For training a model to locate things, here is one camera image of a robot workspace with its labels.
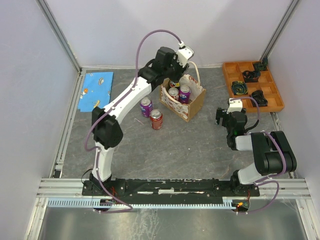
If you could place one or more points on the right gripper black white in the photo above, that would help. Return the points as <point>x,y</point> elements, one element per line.
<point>219,113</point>

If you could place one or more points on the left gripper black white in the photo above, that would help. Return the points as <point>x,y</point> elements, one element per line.
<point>182,68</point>

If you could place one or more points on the red Coke can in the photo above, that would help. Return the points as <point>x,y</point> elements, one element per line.
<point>173,93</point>
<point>156,118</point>

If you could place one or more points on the purple fanta can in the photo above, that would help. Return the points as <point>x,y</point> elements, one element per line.
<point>184,94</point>
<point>146,106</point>

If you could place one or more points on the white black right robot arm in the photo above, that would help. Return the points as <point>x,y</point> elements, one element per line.
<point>272,153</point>

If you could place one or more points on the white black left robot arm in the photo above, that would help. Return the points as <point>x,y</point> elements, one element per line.
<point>106,129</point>

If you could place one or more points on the canvas bag with cat print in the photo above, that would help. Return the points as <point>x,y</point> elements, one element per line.
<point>196,100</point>

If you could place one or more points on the green Perrier glass bottle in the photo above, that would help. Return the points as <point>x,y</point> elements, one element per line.
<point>173,84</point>

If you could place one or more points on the blue yellow rolled sock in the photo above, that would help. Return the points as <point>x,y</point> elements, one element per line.
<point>239,88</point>

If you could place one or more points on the wooden compartment tray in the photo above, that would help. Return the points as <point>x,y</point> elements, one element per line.
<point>233,71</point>

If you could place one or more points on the black rolled sock lower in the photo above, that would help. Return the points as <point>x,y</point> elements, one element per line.
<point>259,98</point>

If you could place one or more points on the black rolled sock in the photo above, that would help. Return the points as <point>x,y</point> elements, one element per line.
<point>259,98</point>
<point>251,76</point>

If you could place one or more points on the black rolled sock centre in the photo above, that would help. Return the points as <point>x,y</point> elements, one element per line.
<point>251,76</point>

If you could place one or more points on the dark patterned sock top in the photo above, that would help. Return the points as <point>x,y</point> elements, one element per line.
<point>260,66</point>

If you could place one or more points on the blue patterned cloth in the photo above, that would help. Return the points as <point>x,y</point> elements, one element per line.
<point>96,91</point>

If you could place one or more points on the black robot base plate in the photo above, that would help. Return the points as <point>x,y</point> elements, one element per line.
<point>165,193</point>

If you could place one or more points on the aluminium frame rail front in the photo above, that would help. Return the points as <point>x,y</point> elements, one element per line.
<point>76,188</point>

